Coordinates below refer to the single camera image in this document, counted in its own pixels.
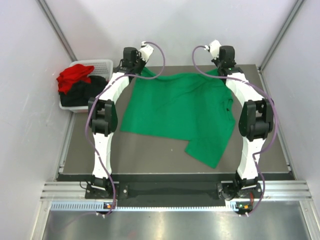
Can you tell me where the green t shirt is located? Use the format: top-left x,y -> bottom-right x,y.
120,68 -> 236,168

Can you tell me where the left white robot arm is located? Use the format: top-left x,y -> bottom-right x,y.
85,45 -> 153,199

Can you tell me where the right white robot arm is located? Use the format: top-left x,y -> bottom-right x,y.
209,41 -> 274,198

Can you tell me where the white plastic basket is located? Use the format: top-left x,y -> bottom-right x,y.
59,59 -> 113,113

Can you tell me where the black t shirt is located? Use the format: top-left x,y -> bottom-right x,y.
59,75 -> 108,107

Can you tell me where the red t shirt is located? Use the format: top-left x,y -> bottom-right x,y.
56,63 -> 95,94

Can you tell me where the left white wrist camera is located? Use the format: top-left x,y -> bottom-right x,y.
138,41 -> 154,63

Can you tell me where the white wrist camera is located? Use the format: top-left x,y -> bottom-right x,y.
204,39 -> 222,60
138,41 -> 154,63

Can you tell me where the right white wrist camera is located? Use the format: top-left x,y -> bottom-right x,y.
204,39 -> 222,60

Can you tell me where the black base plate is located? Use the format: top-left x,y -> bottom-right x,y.
84,181 -> 262,201

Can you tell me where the white slotted cable duct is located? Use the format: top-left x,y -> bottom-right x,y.
50,201 -> 252,212

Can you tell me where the aluminium frame rail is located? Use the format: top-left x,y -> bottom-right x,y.
40,180 -> 312,201

